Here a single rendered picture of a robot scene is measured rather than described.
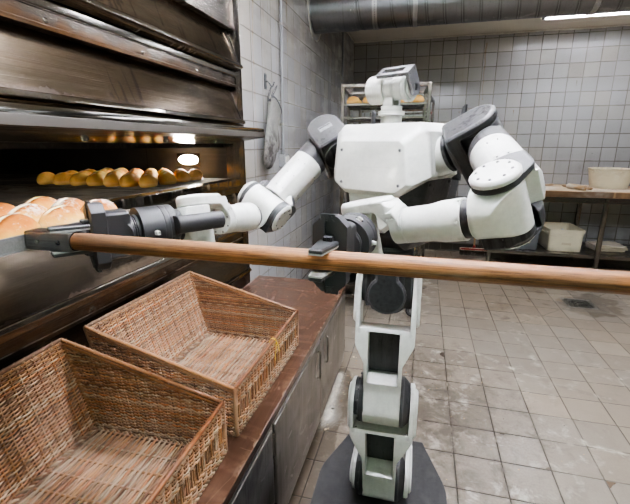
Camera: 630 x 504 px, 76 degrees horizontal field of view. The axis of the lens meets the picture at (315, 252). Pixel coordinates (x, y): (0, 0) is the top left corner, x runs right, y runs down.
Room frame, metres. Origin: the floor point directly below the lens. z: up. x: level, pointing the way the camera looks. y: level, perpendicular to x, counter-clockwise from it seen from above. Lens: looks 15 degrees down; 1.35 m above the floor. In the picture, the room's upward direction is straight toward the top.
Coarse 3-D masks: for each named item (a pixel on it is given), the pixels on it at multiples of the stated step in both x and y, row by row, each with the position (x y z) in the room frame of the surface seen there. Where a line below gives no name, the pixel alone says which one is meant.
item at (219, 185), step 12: (228, 180) 2.05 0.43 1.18; (156, 192) 1.52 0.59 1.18; (168, 192) 1.55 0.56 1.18; (180, 192) 1.63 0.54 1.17; (192, 192) 1.71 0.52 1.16; (204, 192) 1.81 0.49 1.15; (120, 204) 1.30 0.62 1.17; (132, 204) 1.35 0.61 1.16; (144, 204) 1.41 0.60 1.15; (156, 204) 1.47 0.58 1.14
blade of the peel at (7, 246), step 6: (126, 210) 0.93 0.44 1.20; (78, 222) 0.79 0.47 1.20; (0, 240) 0.63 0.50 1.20; (6, 240) 0.64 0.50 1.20; (12, 240) 0.65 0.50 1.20; (18, 240) 0.66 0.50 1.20; (24, 240) 0.67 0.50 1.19; (0, 246) 0.63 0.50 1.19; (6, 246) 0.64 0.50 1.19; (12, 246) 0.65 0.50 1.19; (18, 246) 0.66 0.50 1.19; (24, 246) 0.67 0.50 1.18; (0, 252) 0.63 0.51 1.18; (6, 252) 0.64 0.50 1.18; (12, 252) 0.65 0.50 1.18
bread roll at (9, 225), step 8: (0, 216) 0.69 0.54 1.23; (8, 216) 0.68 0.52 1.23; (16, 216) 0.69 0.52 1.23; (24, 216) 0.71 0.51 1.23; (0, 224) 0.67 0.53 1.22; (8, 224) 0.67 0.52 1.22; (16, 224) 0.68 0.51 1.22; (24, 224) 0.69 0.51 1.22; (32, 224) 0.71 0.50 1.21; (0, 232) 0.66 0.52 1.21; (8, 232) 0.66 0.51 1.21; (16, 232) 0.67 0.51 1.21
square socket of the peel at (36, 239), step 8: (24, 232) 0.67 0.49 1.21; (32, 232) 0.67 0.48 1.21; (40, 232) 0.66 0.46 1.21; (64, 232) 0.66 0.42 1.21; (72, 232) 0.66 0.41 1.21; (80, 232) 0.68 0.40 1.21; (32, 240) 0.67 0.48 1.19; (40, 240) 0.66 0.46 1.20; (48, 240) 0.66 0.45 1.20; (56, 240) 0.66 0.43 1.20; (64, 240) 0.65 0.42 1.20; (32, 248) 0.67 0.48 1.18; (40, 248) 0.67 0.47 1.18; (48, 248) 0.66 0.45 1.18; (56, 248) 0.66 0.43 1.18; (64, 248) 0.65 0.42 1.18
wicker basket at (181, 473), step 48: (0, 384) 0.81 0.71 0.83; (48, 384) 0.90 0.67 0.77; (96, 384) 0.96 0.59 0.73; (144, 384) 0.93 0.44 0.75; (0, 432) 0.77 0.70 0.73; (48, 432) 0.85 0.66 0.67; (96, 432) 0.95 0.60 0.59; (144, 432) 0.93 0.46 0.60; (192, 432) 0.90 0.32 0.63; (0, 480) 0.72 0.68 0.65; (48, 480) 0.78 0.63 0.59; (96, 480) 0.78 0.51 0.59; (144, 480) 0.78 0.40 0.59; (192, 480) 0.72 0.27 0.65
